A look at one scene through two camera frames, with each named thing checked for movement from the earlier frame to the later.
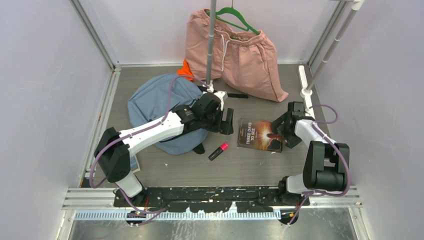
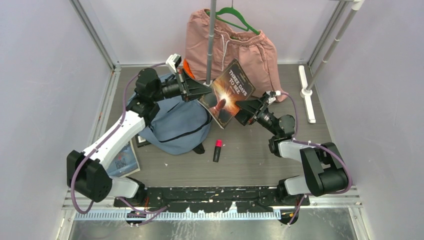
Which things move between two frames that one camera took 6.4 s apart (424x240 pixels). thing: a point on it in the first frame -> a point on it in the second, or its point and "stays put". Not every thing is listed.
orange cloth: (186, 70) stays put
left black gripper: (224, 127) -> (191, 83)
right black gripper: (291, 140) -> (260, 105)
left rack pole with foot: (209, 86) stays put
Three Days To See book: (258, 134) -> (233, 86)
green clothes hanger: (232, 9) stays put
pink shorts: (246, 61) stays put
